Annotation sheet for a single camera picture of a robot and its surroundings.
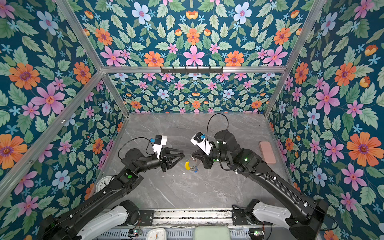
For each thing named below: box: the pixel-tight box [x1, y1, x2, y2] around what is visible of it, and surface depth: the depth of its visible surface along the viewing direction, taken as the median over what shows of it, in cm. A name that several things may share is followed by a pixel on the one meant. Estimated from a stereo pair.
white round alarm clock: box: [95, 175, 115, 193], surface depth 83 cm
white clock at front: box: [146, 227, 167, 240], surface depth 68 cm
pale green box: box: [193, 225, 232, 240], surface depth 69 cm
